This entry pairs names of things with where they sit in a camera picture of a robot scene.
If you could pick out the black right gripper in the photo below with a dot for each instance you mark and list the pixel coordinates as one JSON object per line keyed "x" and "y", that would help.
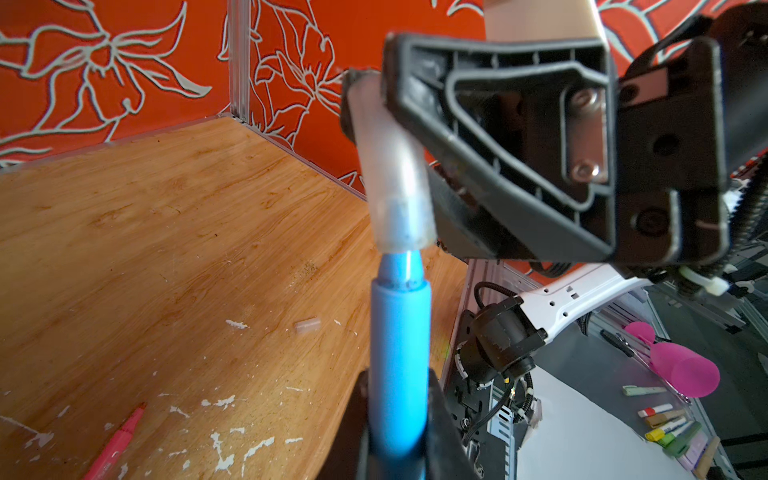
{"x": 528, "y": 130}

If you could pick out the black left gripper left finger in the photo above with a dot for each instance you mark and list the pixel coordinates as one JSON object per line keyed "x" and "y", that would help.
{"x": 349, "y": 452}

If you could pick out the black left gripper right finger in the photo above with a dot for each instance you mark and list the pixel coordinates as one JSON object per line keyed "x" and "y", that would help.
{"x": 445, "y": 457}

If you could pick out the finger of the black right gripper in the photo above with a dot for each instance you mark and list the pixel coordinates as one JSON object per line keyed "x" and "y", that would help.
{"x": 464, "y": 228}

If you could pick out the clear pen cap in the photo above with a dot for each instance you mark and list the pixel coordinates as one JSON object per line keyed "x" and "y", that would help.
{"x": 393, "y": 168}
{"x": 308, "y": 325}

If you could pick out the blue marker pen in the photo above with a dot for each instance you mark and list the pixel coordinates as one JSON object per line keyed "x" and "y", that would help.
{"x": 398, "y": 382}

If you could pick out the pink marker pen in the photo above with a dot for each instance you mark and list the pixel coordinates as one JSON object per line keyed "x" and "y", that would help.
{"x": 116, "y": 446}

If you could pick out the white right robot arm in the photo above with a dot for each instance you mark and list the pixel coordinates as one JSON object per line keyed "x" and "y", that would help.
{"x": 503, "y": 338}

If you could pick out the spare markers on bench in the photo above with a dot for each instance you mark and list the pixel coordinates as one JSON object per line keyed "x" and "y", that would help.
{"x": 679, "y": 428}

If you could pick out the magenta round object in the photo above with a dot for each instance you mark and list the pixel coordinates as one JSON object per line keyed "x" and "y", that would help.
{"x": 691, "y": 374}

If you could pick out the aluminium right floor rail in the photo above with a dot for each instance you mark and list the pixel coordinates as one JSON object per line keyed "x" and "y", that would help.
{"x": 491, "y": 449}

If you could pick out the aluminium frame corner post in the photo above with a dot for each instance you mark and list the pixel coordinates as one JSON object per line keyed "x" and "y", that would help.
{"x": 239, "y": 17}

